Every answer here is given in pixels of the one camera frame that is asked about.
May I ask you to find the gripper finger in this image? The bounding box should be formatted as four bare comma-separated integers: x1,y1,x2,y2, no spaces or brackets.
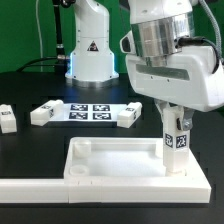
154,99,170,115
177,107,194,131

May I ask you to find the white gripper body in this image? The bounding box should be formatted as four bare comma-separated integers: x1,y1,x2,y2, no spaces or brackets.
126,46,224,112

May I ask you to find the white desk top tray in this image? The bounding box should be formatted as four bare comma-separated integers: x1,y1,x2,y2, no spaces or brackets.
64,137,203,185

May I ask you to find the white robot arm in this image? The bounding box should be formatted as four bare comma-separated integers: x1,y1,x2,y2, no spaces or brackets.
52,0,224,129

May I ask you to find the white L-shaped corner guide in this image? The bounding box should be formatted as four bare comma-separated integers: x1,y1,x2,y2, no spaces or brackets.
0,140,211,203

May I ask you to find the fiducial marker plate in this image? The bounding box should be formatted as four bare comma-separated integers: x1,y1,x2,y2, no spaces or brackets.
51,103,127,122

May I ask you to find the black cable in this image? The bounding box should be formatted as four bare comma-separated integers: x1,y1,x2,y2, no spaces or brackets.
14,0,72,73

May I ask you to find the white cable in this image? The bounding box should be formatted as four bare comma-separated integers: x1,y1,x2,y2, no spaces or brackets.
35,0,44,73

